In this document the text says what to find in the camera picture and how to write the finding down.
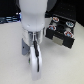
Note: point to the red kcup front left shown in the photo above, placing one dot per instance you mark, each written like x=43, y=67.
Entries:
x=51, y=27

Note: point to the red kcup front right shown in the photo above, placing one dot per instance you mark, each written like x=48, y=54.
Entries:
x=68, y=33

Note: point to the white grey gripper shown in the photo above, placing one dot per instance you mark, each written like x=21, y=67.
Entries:
x=31, y=46

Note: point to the red white kcup in drawer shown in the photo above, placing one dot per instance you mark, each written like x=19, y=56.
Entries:
x=55, y=19

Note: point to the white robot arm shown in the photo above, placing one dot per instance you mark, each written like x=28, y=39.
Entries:
x=33, y=23

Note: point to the black kcup holder drawer box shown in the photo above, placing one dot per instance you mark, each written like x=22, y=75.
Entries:
x=58, y=36

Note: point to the blue white kcup in drawer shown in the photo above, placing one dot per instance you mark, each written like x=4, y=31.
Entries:
x=70, y=24

